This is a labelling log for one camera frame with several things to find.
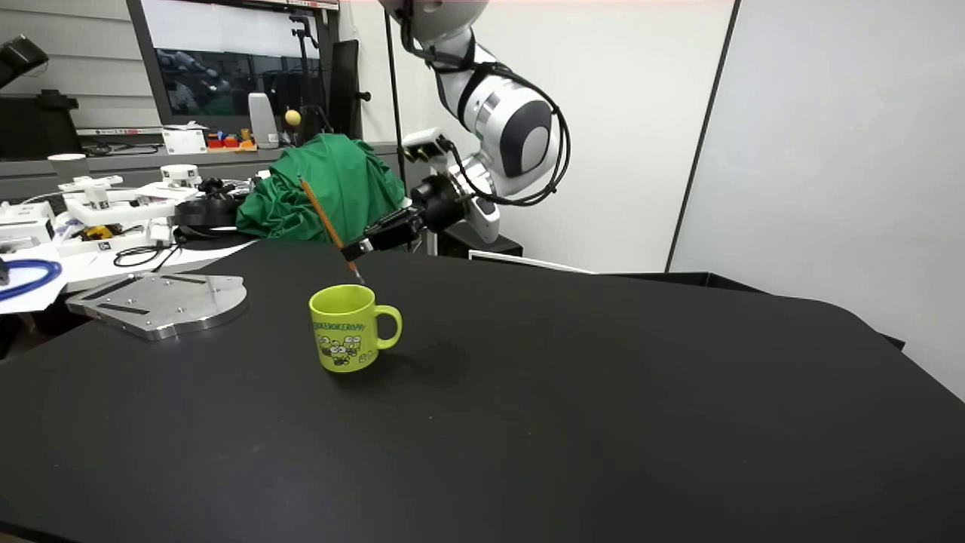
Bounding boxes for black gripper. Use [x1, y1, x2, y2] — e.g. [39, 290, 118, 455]
[342, 177, 474, 265]

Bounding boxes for green mug with cartoon print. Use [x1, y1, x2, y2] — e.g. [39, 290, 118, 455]
[306, 280, 407, 377]

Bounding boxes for white side table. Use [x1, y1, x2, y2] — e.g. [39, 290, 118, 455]
[0, 174, 447, 320]

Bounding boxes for green cloth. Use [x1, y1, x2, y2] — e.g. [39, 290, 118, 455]
[233, 131, 409, 255]

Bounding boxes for black tripod pole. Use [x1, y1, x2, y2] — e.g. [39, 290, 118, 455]
[381, 10, 409, 174]

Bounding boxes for small white box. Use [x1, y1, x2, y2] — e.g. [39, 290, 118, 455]
[159, 121, 211, 157]

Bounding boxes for aluminium mounting plate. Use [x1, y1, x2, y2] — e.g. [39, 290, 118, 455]
[63, 270, 251, 344]

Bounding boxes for black framed monitor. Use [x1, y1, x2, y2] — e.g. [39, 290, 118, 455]
[125, 0, 345, 132]

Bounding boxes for white plastic parts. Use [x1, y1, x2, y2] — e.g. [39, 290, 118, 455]
[58, 162, 204, 232]

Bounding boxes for grey counter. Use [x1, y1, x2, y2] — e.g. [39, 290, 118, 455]
[0, 140, 433, 209]

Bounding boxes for thin black slanted pole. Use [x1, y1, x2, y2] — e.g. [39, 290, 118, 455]
[665, 0, 744, 276]

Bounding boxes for black bag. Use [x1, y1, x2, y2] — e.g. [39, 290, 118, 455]
[0, 88, 86, 161]

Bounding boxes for black lamp head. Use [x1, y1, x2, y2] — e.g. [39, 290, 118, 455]
[0, 34, 51, 92]

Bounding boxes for black panel with white frame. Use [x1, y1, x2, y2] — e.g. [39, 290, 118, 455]
[463, 248, 596, 279]

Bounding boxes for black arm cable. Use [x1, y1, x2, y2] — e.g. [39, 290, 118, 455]
[429, 53, 575, 211]

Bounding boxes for thin black cable loop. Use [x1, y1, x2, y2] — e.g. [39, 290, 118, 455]
[111, 238, 181, 273]

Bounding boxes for blue cable loop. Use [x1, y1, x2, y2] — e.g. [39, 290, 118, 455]
[0, 257, 65, 305]

